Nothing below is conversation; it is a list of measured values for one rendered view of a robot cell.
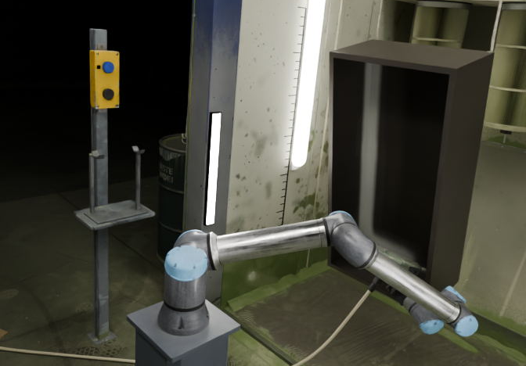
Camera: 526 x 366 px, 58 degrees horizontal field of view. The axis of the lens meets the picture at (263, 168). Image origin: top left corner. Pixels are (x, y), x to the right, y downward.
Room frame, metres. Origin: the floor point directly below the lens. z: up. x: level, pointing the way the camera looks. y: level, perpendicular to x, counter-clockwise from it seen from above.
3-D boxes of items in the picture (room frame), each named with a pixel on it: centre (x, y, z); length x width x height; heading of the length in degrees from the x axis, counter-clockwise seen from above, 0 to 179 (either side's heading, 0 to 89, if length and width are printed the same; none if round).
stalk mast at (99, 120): (2.22, 0.80, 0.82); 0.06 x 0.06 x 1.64; 45
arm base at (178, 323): (1.53, 0.24, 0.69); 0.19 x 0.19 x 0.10
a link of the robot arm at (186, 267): (1.53, 0.24, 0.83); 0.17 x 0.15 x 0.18; 3
